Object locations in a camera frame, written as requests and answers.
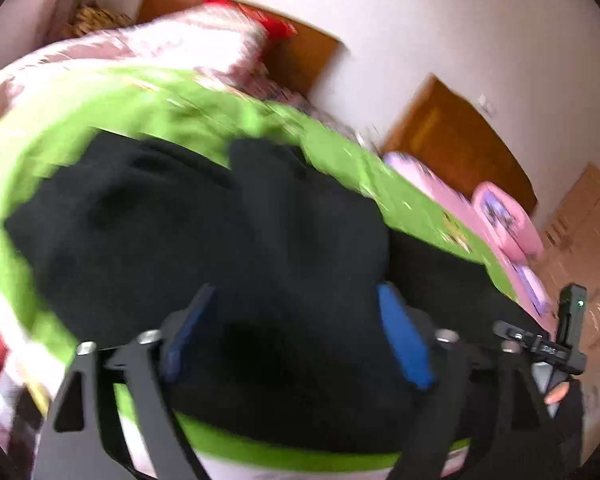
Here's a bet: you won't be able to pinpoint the black pants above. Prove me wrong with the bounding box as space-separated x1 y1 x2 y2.
5 131 536 454

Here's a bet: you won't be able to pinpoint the right hand black glove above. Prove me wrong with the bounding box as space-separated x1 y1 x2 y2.
547 379 584 474

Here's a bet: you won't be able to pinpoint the purple white pillow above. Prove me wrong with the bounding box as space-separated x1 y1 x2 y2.
514 264 552 318

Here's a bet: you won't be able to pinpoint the pink bed sheet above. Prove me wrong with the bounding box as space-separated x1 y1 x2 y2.
384 152 557 334

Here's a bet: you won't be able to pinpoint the light wooden wardrobe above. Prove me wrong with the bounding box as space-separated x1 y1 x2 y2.
534 164 600 460

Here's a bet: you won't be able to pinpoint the rolled pink quilt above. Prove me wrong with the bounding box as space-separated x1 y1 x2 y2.
471 182 544 264

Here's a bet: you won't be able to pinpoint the right wooden headboard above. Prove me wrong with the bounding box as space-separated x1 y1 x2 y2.
378 74 538 214

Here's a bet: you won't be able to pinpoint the wooden headboard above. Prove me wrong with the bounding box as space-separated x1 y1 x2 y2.
136 0 343 96
378 74 538 214

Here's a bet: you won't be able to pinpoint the green cartoon blanket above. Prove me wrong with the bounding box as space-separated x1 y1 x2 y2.
0 66 519 474

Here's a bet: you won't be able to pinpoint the left wooden headboard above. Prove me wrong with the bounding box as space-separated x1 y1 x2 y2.
136 0 343 96

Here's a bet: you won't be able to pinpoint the white pink floral quilt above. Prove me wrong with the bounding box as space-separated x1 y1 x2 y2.
0 3 268 119

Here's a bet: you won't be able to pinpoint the brown patterned blanket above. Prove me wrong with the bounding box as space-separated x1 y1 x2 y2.
61 4 133 39

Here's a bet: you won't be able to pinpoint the red pillow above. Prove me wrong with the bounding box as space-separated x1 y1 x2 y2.
202 0 298 54

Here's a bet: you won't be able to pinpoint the white wall switch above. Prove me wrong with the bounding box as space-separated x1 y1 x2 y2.
477 93 495 117

